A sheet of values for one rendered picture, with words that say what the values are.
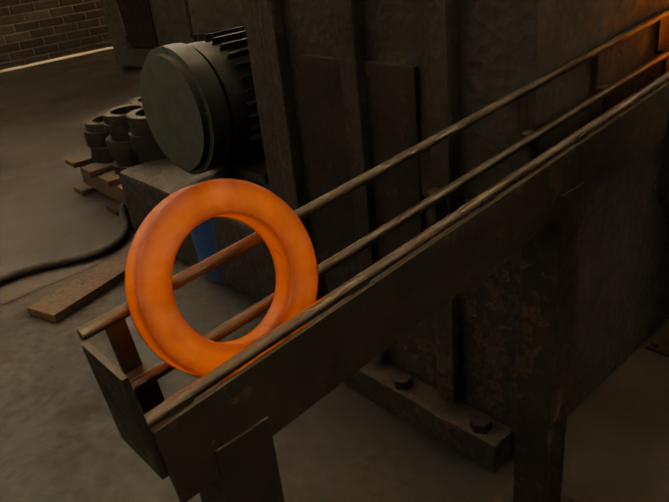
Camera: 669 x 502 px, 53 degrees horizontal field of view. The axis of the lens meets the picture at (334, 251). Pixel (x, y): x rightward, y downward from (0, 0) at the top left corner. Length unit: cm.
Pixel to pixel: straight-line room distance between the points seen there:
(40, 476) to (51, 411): 21
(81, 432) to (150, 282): 107
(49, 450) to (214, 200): 109
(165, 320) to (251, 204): 13
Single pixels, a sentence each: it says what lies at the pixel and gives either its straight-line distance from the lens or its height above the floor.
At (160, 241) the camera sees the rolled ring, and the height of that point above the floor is 73.
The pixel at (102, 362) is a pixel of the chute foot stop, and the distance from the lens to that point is 56.
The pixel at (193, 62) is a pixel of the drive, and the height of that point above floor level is 64.
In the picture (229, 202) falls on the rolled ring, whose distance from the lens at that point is 61.
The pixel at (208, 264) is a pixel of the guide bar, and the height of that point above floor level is 69.
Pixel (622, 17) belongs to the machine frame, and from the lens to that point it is 121.
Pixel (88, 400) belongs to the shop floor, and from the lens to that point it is 171.
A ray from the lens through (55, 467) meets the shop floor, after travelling 157.
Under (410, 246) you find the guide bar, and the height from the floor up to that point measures 65.
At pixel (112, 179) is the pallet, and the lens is 270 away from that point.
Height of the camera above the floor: 97
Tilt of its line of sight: 27 degrees down
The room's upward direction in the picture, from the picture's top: 6 degrees counter-clockwise
